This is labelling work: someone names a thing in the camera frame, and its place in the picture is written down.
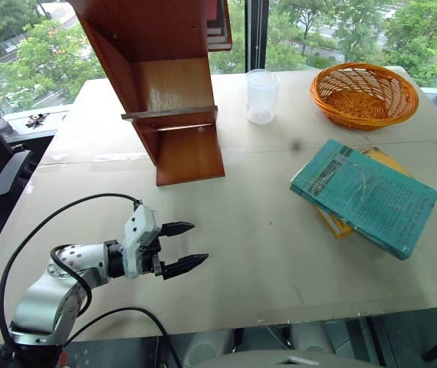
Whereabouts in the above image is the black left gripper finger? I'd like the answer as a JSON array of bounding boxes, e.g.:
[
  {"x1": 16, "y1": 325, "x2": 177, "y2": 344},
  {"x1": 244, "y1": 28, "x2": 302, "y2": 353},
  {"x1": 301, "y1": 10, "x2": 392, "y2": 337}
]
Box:
[
  {"x1": 159, "y1": 252, "x2": 209, "y2": 281},
  {"x1": 160, "y1": 221, "x2": 196, "y2": 238}
]

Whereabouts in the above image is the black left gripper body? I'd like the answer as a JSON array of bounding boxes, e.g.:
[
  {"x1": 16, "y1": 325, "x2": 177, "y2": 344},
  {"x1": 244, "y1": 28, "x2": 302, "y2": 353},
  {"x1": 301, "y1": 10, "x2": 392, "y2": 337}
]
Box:
[{"x1": 138, "y1": 235, "x2": 166, "y2": 277}]

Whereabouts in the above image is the wooden bookshelf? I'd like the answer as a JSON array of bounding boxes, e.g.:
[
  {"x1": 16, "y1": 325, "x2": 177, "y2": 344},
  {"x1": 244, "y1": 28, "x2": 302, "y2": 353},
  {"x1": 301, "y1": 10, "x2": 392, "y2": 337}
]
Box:
[{"x1": 67, "y1": 0, "x2": 234, "y2": 187}]

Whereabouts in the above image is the yellow book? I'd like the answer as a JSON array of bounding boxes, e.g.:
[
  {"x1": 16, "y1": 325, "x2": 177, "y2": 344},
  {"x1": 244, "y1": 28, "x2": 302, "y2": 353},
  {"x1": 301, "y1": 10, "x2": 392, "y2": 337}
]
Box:
[{"x1": 315, "y1": 146, "x2": 414, "y2": 240}]

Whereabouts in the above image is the teal book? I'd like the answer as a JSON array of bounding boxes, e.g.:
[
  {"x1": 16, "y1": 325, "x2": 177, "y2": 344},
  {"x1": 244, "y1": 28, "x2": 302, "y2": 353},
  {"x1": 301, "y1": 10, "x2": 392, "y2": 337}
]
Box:
[{"x1": 289, "y1": 139, "x2": 437, "y2": 261}]

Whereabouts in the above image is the clear plastic cup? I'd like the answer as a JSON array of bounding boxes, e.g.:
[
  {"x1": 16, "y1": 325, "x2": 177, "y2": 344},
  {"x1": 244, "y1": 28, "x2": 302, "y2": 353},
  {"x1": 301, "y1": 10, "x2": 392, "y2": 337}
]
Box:
[{"x1": 245, "y1": 68, "x2": 280, "y2": 125}]

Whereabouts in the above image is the dark bunch of keys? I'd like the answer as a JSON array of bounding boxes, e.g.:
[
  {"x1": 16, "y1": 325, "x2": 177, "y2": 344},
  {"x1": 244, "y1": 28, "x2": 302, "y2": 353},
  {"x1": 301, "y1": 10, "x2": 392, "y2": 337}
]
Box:
[{"x1": 25, "y1": 112, "x2": 51, "y2": 129}]

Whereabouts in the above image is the stack of dark red books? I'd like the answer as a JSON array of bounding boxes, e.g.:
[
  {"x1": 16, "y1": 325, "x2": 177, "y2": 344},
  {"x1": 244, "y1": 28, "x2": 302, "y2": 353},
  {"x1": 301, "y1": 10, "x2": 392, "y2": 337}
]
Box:
[{"x1": 205, "y1": 0, "x2": 234, "y2": 52}]

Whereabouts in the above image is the orange wicker basket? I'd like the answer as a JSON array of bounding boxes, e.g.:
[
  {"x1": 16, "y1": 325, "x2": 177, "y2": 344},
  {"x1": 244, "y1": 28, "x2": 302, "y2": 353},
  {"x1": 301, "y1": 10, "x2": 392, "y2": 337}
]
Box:
[{"x1": 310, "y1": 62, "x2": 420, "y2": 132}]

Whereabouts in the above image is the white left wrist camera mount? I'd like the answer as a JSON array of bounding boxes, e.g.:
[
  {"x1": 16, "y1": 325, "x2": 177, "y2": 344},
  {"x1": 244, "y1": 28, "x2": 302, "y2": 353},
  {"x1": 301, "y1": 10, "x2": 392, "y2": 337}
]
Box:
[{"x1": 122, "y1": 205, "x2": 163, "y2": 279}]

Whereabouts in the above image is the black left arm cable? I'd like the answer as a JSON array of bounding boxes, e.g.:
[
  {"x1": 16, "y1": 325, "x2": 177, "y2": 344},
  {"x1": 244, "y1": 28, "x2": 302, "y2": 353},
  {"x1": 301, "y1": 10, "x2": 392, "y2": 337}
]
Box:
[{"x1": 0, "y1": 192, "x2": 143, "y2": 346}]

